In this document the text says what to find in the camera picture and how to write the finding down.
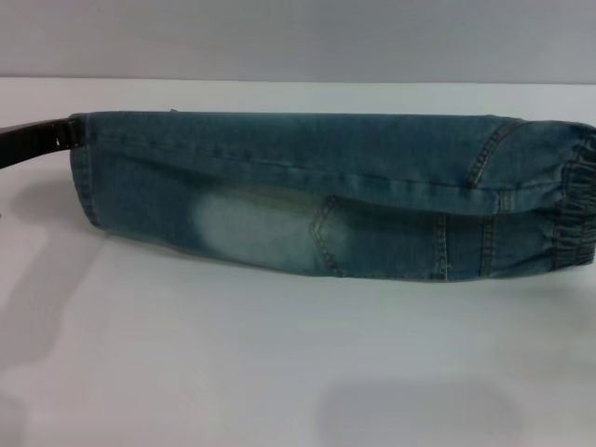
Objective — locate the blue denim shorts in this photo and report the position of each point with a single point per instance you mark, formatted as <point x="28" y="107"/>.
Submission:
<point x="326" y="200"/>

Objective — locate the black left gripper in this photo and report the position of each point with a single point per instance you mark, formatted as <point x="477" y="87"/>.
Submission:
<point x="28" y="139"/>

